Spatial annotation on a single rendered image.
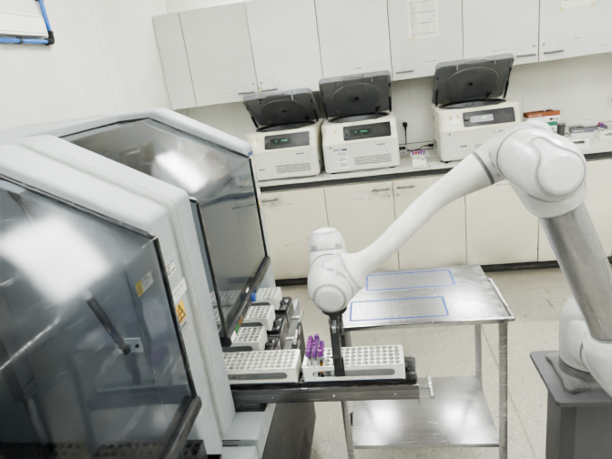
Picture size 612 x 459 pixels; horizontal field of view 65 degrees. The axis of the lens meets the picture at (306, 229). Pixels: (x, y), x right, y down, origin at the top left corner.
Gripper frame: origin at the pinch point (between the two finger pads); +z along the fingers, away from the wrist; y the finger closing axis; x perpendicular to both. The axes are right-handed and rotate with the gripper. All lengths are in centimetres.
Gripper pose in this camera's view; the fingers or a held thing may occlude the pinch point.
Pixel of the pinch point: (340, 359)
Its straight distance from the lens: 150.7
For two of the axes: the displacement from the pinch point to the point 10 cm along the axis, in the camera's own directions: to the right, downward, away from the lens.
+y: 1.2, -3.4, 9.3
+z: 1.3, 9.4, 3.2
